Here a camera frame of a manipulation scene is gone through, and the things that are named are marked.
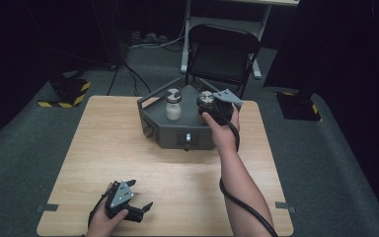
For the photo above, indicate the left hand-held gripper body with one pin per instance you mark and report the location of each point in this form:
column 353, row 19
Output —
column 121, row 196

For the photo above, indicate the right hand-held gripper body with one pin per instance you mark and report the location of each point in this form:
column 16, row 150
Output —
column 223, row 110

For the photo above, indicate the glass jar with pale contents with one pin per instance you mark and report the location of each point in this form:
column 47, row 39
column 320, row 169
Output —
column 206, row 96

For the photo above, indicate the glass jar with white powder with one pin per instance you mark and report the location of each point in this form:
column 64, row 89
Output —
column 173, row 108

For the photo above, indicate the grey angular rack tray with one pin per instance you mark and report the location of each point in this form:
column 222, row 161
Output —
column 181, row 130

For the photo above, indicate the person's right hand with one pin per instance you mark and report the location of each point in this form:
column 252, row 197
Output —
column 225, row 138

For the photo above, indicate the person's left hand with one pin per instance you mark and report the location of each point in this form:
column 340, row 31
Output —
column 102, row 225

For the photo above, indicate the black folding chair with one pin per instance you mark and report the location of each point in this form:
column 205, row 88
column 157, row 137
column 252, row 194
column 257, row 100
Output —
column 222, row 61

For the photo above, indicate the yellow black striped block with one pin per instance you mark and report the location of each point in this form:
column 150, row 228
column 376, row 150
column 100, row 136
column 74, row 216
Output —
column 297, row 107
column 69, row 92

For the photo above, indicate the grey tape strip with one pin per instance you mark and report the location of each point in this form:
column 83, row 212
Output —
column 284, row 206
column 47, row 207

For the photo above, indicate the power strip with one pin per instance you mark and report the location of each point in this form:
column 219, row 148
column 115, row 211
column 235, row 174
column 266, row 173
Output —
column 148, row 37

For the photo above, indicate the black stand pole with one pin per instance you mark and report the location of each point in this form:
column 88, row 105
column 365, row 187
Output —
column 110, row 33

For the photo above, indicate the white metal desk frame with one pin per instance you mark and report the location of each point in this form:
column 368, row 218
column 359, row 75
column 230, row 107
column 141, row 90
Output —
column 223, row 21

